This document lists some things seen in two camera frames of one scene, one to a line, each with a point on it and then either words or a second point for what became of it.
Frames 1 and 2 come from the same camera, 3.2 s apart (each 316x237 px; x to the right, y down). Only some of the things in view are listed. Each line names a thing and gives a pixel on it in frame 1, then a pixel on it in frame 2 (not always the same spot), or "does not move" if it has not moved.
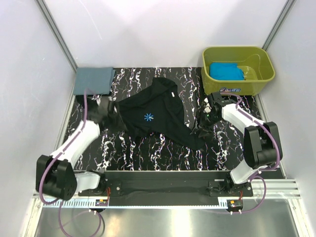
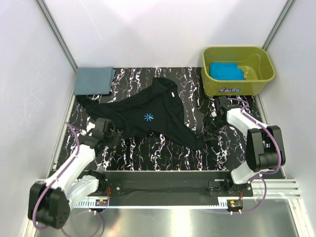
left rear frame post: [56, 32] does not move
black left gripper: [110, 107] -> [114, 136]
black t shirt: [157, 111] does not move
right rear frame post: [285, 12] does not move
